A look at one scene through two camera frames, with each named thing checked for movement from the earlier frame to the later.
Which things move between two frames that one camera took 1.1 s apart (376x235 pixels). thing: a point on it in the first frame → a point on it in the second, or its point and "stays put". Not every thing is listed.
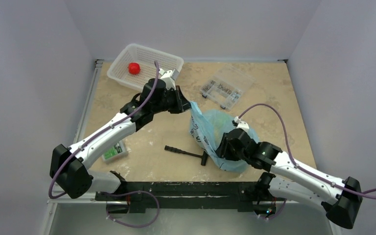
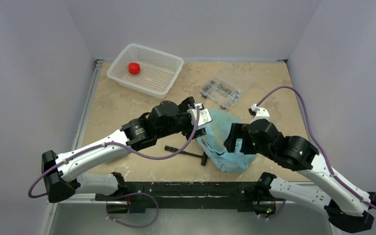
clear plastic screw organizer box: [227, 87] stays put
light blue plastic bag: [209, 127] stays put
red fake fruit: [134, 68] stays put
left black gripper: [185, 104] → [187, 105]
